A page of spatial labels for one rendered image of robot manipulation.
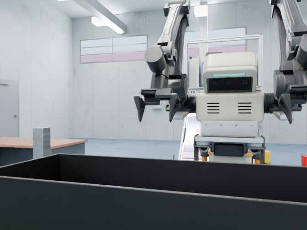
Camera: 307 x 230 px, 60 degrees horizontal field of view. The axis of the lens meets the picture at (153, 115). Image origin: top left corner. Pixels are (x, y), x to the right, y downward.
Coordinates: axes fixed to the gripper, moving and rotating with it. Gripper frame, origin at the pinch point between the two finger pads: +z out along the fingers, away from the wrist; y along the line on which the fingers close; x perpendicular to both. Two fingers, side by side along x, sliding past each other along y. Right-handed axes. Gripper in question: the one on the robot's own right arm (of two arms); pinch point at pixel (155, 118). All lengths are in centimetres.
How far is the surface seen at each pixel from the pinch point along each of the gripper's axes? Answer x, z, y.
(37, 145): -21.3, 16.7, -21.7
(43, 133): -22.3, 14.0, -20.1
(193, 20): 719, -755, -118
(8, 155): 231, -47, -284
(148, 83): 823, -534, -306
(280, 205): -47, 29, 26
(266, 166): -32.5, 22.1, 27.4
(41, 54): 585, -530, -655
